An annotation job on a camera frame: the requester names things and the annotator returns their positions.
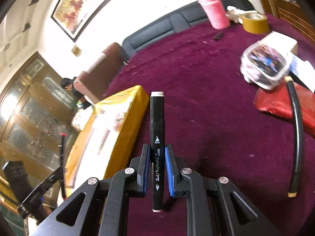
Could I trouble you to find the white cloth glove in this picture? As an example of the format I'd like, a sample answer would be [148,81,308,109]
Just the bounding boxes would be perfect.
[226,5,257,24]

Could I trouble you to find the black marker white caps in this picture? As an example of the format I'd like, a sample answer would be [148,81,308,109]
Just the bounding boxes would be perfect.
[149,91,166,213]

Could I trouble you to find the wooden glass door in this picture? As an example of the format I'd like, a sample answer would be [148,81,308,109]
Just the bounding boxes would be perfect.
[1,52,78,187]

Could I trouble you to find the seated person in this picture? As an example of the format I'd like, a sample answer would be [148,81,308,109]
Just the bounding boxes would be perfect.
[61,77,91,109]

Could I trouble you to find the black pen gold ends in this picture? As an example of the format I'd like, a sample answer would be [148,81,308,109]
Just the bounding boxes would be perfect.
[284,76,304,198]

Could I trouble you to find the small black clip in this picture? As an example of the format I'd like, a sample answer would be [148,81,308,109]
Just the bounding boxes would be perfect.
[212,31,225,41]

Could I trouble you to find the framed painting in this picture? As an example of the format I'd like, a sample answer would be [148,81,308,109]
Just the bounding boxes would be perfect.
[52,0,111,41]

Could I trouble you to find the blue white box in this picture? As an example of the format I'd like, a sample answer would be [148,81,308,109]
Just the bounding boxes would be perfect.
[290,55,315,93]

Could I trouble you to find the red foil packet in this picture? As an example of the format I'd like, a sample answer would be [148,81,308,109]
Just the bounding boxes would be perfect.
[254,83,315,137]

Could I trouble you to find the brown armchair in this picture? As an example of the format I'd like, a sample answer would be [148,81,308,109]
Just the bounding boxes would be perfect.
[74,43,124,104]

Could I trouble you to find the black leather sofa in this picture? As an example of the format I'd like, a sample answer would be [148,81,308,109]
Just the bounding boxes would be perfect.
[122,0,255,58]

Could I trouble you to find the clear cartoon pencil case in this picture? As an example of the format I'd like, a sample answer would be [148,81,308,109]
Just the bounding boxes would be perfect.
[240,41,293,90]

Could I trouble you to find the small wall plaque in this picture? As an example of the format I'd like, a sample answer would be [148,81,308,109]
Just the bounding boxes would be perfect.
[71,45,82,57]

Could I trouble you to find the pink knitted bottle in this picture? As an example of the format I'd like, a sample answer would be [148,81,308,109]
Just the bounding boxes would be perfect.
[198,0,231,30]

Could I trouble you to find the white medicine box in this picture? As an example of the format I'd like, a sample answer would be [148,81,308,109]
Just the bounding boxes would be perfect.
[260,31,298,55]

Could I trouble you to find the yellow tape roll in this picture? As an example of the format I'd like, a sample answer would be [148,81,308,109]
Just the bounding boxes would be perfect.
[239,12,270,34]

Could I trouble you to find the yellow tray box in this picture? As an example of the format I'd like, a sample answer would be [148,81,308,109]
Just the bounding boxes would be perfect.
[65,85,149,189]

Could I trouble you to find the wooden cabinet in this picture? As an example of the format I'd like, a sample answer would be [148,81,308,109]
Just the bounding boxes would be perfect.
[260,0,314,45]

